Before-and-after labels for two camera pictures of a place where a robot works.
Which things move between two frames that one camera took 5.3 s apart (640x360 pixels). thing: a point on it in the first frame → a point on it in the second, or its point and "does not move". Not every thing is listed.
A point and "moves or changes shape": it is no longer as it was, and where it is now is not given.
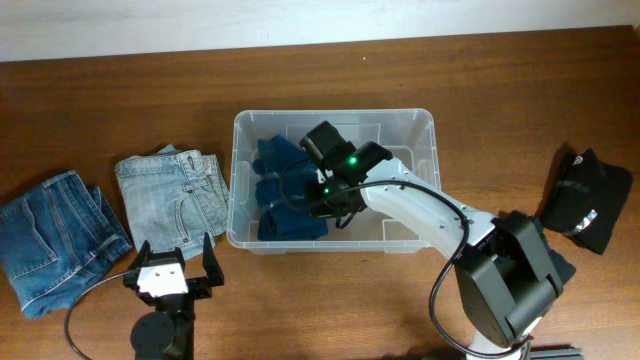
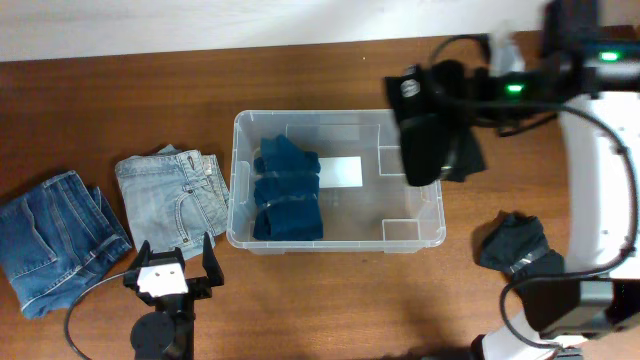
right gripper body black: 326,197 → 510,100
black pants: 584,197 moves or changes shape
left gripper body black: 198,285 does not move
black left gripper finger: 210,263 does not move
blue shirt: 283,171 does not move
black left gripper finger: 143,256 does not move
